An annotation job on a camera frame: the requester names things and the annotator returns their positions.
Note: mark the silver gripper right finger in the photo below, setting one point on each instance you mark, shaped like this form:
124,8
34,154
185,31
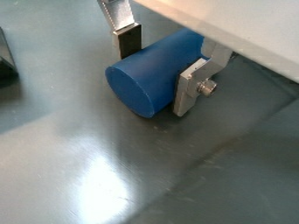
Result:
195,80

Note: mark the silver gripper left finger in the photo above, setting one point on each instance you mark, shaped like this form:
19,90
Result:
126,29

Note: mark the blue oval cylinder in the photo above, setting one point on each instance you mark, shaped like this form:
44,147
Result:
143,78

